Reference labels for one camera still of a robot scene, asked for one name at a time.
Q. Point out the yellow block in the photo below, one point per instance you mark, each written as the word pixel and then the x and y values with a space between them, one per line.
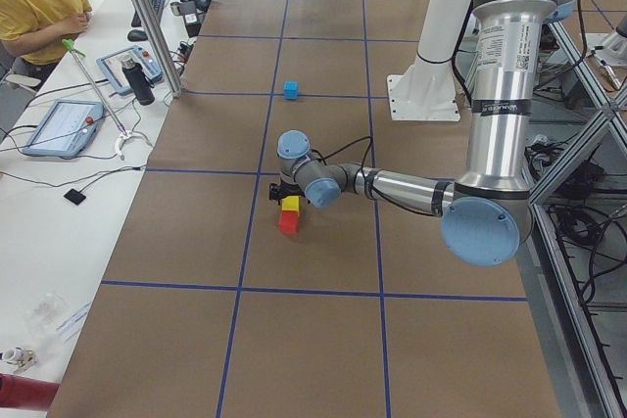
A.
pixel 291 204

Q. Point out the silver aluminium post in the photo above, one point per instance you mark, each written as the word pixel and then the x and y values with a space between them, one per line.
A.
pixel 159 44

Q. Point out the near teach pendant tablet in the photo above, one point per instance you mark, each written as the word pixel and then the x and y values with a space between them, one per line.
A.
pixel 66 129

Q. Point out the black computer mouse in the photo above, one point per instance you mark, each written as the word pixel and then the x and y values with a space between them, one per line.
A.
pixel 137 35

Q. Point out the far teach pendant tablet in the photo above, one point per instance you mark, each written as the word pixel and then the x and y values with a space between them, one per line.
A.
pixel 116 67

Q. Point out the blue block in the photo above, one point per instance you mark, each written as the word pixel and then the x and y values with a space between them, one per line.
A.
pixel 291 90

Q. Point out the small black square pad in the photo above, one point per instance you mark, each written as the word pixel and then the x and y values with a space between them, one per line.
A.
pixel 74 196

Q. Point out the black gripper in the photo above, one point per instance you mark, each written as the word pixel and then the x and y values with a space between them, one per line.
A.
pixel 292 191

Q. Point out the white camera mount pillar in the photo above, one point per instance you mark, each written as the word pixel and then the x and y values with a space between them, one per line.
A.
pixel 426 91

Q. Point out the green handled reacher grabber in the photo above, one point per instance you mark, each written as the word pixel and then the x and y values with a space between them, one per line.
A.
pixel 124 134

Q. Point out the red cylinder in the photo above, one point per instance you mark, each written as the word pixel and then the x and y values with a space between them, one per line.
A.
pixel 26 394

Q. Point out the black water bottle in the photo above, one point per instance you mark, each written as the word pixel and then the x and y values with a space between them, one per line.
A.
pixel 137 80

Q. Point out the person in yellow shirt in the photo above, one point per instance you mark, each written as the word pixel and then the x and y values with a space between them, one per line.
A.
pixel 34 30

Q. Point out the red block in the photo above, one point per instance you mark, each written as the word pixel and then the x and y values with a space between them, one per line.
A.
pixel 289 222

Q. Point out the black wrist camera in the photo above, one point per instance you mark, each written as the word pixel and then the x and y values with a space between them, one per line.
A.
pixel 275 193

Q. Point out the teach pendant tablet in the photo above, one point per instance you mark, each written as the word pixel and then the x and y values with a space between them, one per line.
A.
pixel 66 129
pixel 116 67

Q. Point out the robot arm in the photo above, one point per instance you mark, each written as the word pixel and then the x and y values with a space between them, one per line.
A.
pixel 484 213

